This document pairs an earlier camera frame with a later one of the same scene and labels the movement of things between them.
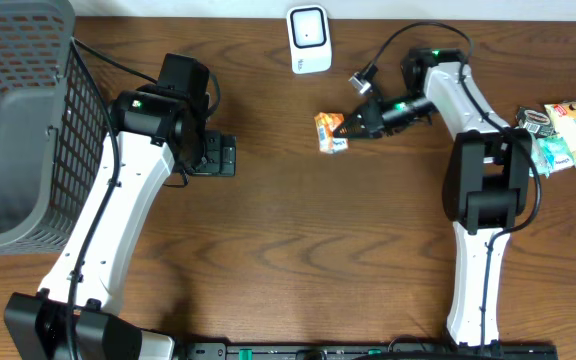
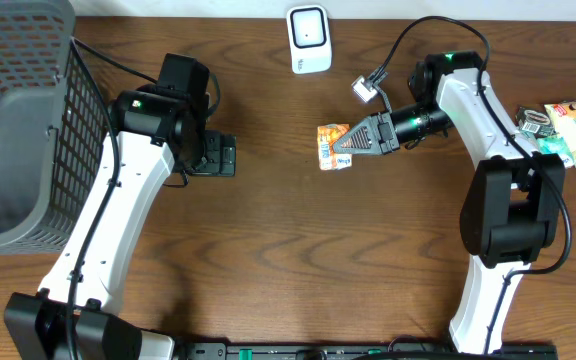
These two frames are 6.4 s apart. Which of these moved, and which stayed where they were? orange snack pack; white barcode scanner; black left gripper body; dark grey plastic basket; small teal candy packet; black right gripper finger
Moved: black right gripper finger; orange snack pack
Stayed: small teal candy packet; black left gripper body; dark grey plastic basket; white barcode scanner
